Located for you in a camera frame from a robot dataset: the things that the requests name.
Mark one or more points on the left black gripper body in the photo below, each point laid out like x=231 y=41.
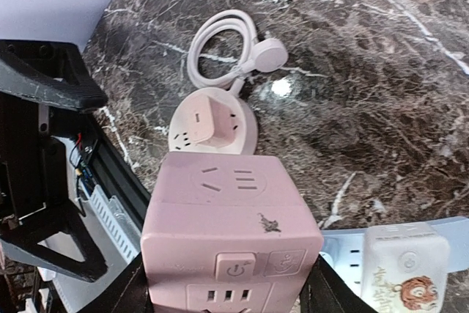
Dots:
x=33 y=168

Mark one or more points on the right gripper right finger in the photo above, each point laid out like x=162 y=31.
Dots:
x=325 y=292

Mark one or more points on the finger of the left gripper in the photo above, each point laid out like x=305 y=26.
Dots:
x=50 y=73
x=23 y=244

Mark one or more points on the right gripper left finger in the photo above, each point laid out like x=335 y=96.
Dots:
x=128 y=293

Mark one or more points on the white cube socket adapter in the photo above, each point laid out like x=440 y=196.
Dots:
x=404 y=268

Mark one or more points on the pink cube socket adapter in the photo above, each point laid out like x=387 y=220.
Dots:
x=227 y=233

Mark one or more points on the pink round power socket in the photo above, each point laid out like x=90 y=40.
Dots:
x=243 y=122

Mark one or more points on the pink charger plug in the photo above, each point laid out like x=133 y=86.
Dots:
x=209 y=121

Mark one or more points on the small circuit board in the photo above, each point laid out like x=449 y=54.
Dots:
x=77 y=160

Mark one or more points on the right grey cable duct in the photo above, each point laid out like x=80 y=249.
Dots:
x=118 y=225

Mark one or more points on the black front rail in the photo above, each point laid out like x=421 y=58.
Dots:
x=109 y=170

